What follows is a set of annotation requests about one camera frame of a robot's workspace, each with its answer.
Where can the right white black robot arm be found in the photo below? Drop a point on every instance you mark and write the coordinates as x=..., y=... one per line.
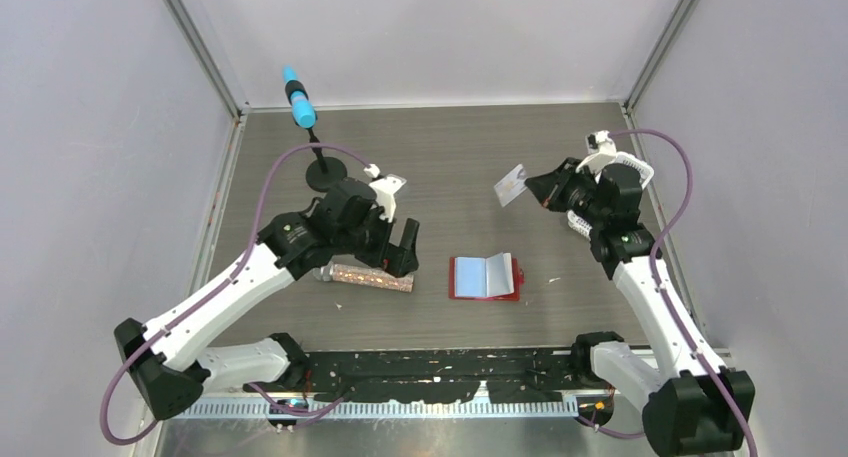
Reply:
x=691, y=402

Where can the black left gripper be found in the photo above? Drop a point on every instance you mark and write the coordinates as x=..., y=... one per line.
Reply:
x=398, y=260

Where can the red leather card holder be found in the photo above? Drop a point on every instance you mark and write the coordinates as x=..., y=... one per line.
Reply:
x=495, y=278

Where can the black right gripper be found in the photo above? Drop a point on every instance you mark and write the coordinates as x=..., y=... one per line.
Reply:
x=551, y=188

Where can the white perforated plastic basket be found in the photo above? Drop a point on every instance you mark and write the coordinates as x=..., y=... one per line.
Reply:
x=604, y=193

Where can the white slotted cable duct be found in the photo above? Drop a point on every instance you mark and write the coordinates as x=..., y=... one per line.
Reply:
x=477, y=407

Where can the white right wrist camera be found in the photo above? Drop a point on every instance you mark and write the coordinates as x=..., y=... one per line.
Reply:
x=601, y=151

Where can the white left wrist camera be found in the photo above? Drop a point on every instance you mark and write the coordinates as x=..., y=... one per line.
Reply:
x=386, y=188

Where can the blue microphone on black stand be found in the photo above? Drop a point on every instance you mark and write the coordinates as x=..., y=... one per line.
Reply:
x=324, y=171

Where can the glittery sequin tube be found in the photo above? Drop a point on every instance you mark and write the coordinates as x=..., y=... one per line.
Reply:
x=362, y=276

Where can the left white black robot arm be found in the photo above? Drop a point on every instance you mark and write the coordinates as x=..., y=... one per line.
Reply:
x=170, y=358

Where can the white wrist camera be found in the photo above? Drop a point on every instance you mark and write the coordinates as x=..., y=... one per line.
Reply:
x=601, y=151
x=386, y=188

